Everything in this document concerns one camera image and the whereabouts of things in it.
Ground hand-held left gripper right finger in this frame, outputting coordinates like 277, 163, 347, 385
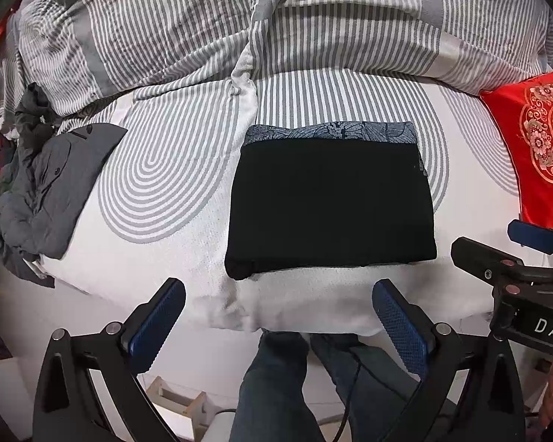
372, 278, 527, 442

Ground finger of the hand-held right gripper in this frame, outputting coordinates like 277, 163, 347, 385
508, 220, 553, 257
451, 236, 553, 288

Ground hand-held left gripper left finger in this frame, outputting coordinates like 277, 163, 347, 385
32, 277, 187, 442

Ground black pants with patterned waistband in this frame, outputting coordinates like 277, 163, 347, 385
224, 121, 438, 281

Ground person's right leg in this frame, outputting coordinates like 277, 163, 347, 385
310, 333, 427, 442

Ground person's leg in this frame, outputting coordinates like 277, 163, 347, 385
229, 330, 315, 442
310, 333, 427, 442

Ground wooden stool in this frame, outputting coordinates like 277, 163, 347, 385
146, 374, 237, 431

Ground red embroidered pillow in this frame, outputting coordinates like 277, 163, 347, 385
479, 70, 553, 231

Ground person's left leg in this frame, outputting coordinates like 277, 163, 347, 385
229, 330, 315, 442

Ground grey jacket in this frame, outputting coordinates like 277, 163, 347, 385
0, 82, 129, 288

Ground grey striped quilt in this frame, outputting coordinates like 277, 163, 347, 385
4, 0, 553, 120

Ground black cable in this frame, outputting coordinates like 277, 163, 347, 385
334, 359, 366, 442

